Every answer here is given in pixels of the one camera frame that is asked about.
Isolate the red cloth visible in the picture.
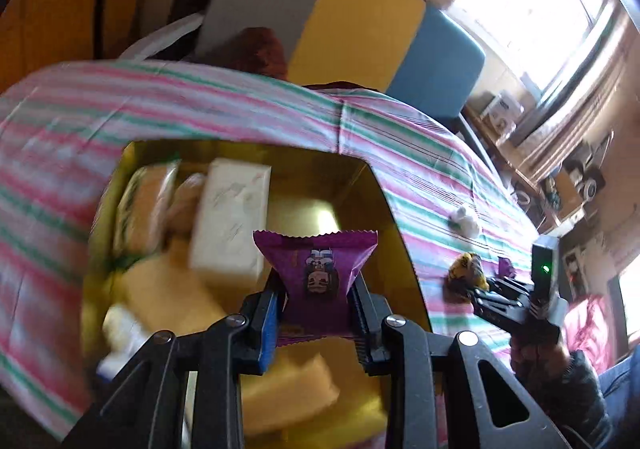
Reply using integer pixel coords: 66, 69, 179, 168
565, 296, 621, 375

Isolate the wooden cabinet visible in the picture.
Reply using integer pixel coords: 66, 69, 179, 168
0, 0, 161, 90

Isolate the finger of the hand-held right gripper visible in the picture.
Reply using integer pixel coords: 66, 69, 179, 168
470, 291, 531, 330
482, 276, 533, 302

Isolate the white wrapped cloth ball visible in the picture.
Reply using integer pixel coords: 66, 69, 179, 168
447, 205, 482, 236

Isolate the large cream box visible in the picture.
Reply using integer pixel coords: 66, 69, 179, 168
190, 158, 272, 286

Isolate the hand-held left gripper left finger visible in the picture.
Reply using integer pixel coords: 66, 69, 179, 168
60, 274, 288, 449

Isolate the person's right hand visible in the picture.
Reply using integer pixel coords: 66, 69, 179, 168
510, 340, 571, 382

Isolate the reddish brown cushion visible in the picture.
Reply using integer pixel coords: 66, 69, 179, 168
220, 26, 291, 80

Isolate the white plastic item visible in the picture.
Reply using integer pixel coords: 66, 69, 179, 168
97, 304, 151, 380

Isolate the white plastic container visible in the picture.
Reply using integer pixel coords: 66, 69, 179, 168
482, 94, 523, 127

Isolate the green-edged orange snack packet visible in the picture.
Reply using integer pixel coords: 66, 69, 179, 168
111, 162, 181, 260

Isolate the wooden side table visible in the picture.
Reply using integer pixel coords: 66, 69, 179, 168
460, 94, 601, 235

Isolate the yellow sponge block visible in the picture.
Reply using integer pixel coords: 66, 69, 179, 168
240, 351, 341, 435

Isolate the person's blue jeans leg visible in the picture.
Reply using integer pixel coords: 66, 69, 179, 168
597, 349, 640, 430

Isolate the striped tablecloth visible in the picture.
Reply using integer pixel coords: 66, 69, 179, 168
0, 59, 543, 440

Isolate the grey yellow blue chair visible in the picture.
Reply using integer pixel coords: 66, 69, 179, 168
197, 0, 486, 120

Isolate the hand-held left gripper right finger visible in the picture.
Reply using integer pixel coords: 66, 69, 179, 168
347, 274, 573, 449

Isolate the bright window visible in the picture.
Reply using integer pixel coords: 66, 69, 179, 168
445, 0, 616, 95

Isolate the maroon gift box gold interior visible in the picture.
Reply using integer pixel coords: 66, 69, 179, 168
80, 139, 433, 449

